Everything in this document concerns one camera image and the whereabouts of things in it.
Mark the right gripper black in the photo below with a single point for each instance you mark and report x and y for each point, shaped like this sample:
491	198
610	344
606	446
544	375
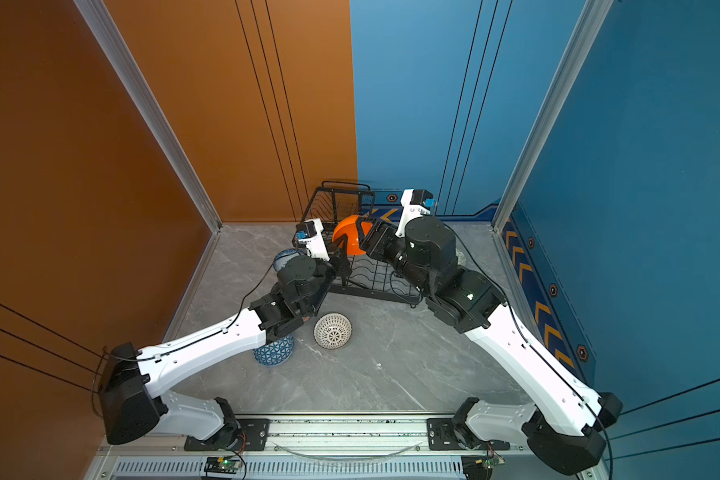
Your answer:
383	234

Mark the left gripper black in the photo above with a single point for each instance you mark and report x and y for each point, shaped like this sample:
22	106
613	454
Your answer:
339	263

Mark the orange plastic bowl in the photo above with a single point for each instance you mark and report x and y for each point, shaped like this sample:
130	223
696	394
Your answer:
349	233

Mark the dark blue geometric bowl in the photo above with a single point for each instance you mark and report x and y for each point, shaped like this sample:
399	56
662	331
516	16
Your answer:
275	353

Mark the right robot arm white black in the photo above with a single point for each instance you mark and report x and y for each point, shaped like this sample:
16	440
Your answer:
564	424

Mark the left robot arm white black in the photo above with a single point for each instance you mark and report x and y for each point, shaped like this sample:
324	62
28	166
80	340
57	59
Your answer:
135	390

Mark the blue white floral bowl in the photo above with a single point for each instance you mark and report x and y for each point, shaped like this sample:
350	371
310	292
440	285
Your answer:
283	257

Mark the white red lattice bowl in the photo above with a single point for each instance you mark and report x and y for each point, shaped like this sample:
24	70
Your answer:
332	331

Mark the left green circuit board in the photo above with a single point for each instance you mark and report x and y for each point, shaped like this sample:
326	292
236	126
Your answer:
224	467

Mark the right circuit board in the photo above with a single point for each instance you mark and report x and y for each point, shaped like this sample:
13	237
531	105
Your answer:
480	467

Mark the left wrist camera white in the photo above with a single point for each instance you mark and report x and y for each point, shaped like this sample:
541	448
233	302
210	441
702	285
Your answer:
308	236

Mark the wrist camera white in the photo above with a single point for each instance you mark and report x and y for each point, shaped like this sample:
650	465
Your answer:
415	203
308	236

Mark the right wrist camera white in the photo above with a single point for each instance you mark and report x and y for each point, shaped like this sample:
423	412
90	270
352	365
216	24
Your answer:
415	203

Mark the aluminium front rail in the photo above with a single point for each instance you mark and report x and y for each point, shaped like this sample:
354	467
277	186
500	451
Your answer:
318	446

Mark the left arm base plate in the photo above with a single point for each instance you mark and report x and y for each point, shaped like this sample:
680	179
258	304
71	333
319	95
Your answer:
252	433

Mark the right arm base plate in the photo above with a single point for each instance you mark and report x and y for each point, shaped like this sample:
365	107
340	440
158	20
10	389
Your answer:
445	434

